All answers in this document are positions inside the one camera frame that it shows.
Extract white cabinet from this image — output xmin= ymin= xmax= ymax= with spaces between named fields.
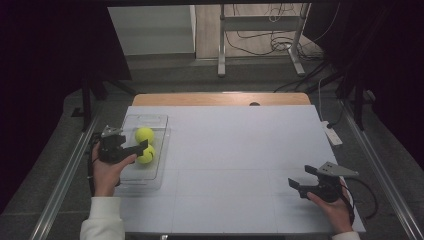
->
xmin=107 ymin=4 xmax=197 ymax=57

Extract tangled black floor cables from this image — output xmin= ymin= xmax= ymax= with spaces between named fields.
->
xmin=224 ymin=3 xmax=341 ymax=63

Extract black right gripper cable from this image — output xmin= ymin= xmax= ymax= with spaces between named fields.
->
xmin=339 ymin=176 xmax=380 ymax=221

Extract black metal stand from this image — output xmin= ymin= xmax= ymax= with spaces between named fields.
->
xmin=304 ymin=66 xmax=376 ymax=131
xmin=71 ymin=71 xmax=138 ymax=133

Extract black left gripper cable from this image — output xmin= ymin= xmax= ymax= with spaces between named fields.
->
xmin=86 ymin=133 xmax=102 ymax=198

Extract white power cable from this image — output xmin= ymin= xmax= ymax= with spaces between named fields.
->
xmin=316 ymin=76 xmax=326 ymax=123

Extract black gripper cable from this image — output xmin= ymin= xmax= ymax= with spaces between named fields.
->
xmin=339 ymin=176 xmax=380 ymax=221
xmin=86 ymin=133 xmax=102 ymax=198

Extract person's left hand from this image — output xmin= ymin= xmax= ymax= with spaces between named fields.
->
xmin=91 ymin=142 xmax=138 ymax=198

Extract dark curtain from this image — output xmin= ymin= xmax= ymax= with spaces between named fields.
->
xmin=303 ymin=0 xmax=424 ymax=171
xmin=0 ymin=0 xmax=133 ymax=214

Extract white power strip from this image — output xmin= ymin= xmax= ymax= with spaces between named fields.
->
xmin=321 ymin=120 xmax=344 ymax=147

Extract white metal stand frame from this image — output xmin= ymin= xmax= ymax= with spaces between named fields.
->
xmin=217 ymin=3 xmax=313 ymax=78

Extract yellow tennis ball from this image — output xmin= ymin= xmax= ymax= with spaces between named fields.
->
xmin=134 ymin=126 xmax=156 ymax=145
xmin=135 ymin=143 xmax=156 ymax=165

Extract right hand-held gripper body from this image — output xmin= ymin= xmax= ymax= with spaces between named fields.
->
xmin=299 ymin=161 xmax=360 ymax=204

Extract person's right hand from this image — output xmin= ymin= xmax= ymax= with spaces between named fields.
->
xmin=306 ymin=191 xmax=355 ymax=235

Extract wooden table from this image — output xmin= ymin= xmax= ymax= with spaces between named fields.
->
xmin=132 ymin=92 xmax=312 ymax=108

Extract black plugged cable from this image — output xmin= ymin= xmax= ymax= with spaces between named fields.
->
xmin=327 ymin=105 xmax=346 ymax=130

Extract clear plastic storage bin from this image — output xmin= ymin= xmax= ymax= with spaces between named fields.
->
xmin=114 ymin=113 xmax=172 ymax=192

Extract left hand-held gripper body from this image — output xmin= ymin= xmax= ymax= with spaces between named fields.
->
xmin=98 ymin=124 xmax=135 ymax=165

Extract aluminium rail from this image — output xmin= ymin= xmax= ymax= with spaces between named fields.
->
xmin=339 ymin=99 xmax=424 ymax=240
xmin=29 ymin=113 xmax=101 ymax=240

